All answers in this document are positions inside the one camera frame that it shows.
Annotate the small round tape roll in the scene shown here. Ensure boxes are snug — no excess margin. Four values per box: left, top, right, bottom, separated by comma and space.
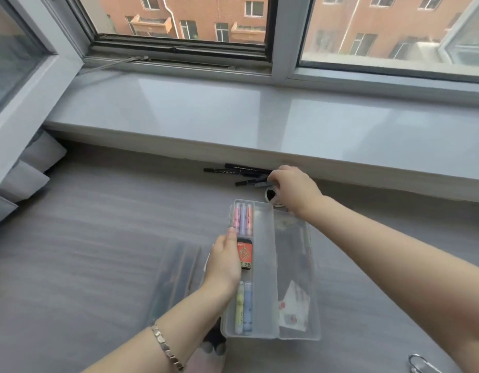
264, 188, 289, 208

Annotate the frosted plastic box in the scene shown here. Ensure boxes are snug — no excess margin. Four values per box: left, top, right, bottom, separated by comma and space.
146, 238, 202, 327

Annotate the long black printed pen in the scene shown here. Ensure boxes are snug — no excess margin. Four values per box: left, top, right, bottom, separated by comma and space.
223, 163, 272, 171

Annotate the cartoon sheep pencil pouch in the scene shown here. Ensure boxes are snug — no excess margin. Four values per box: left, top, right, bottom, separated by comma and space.
185, 250, 229, 373

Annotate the white sticker card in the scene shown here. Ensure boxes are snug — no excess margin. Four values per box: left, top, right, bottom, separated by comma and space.
278, 280, 311, 331

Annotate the white quilted backpack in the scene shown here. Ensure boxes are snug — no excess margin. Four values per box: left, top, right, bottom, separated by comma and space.
408, 353, 444, 373

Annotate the person's right forearm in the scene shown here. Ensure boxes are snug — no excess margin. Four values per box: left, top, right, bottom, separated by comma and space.
299, 196, 479, 369

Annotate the small orange box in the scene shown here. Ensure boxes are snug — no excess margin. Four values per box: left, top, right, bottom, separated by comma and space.
237, 236, 254, 270

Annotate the blue highlighter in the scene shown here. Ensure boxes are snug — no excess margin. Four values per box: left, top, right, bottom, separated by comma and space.
243, 281, 252, 335

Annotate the white window frame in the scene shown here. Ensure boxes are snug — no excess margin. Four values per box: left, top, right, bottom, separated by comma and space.
60, 0, 479, 107

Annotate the clear sticker pencil box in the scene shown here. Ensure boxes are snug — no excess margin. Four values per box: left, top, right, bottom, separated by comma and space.
220, 198, 322, 341

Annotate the grey wooden desk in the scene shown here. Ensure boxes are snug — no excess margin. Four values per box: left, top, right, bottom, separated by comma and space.
0, 141, 479, 373

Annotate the white window sill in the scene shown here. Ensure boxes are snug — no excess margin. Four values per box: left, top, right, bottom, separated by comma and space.
43, 69, 479, 205

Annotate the open white window sash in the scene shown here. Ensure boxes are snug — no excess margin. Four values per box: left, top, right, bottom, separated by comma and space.
0, 0, 85, 195

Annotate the brick apartment building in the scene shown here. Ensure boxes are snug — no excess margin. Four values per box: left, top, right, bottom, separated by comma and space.
98, 0, 479, 66

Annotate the person's right hand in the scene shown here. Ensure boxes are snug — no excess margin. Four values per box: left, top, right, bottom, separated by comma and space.
267, 165, 325, 218

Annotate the person's left forearm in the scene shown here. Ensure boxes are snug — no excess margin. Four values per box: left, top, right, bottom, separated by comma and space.
82, 281, 229, 373

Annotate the person's left hand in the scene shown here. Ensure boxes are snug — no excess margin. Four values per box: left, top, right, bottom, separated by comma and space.
203, 227, 242, 304

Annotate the silver link bracelet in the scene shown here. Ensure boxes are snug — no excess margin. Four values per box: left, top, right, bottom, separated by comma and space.
150, 319, 185, 371

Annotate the yellow highlighter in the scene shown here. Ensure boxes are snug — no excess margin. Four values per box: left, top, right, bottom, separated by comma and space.
234, 281, 245, 335

